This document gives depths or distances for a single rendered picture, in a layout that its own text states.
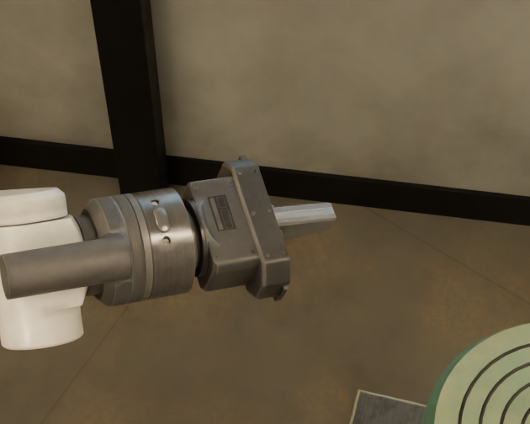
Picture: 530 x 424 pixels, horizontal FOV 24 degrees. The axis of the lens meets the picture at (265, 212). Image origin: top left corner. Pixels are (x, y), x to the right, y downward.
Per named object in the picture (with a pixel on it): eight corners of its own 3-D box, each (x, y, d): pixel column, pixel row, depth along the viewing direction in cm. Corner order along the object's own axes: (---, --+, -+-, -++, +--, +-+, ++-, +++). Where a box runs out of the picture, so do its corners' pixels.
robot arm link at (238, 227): (230, 191, 111) (102, 210, 106) (257, 135, 102) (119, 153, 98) (272, 317, 105) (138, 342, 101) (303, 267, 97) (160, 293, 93)
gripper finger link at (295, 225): (325, 224, 107) (259, 235, 105) (336, 206, 105) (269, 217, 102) (331, 240, 107) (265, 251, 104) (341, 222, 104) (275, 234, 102)
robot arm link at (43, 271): (126, 315, 104) (-8, 340, 100) (110, 190, 103) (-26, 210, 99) (166, 335, 94) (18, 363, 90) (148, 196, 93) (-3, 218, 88)
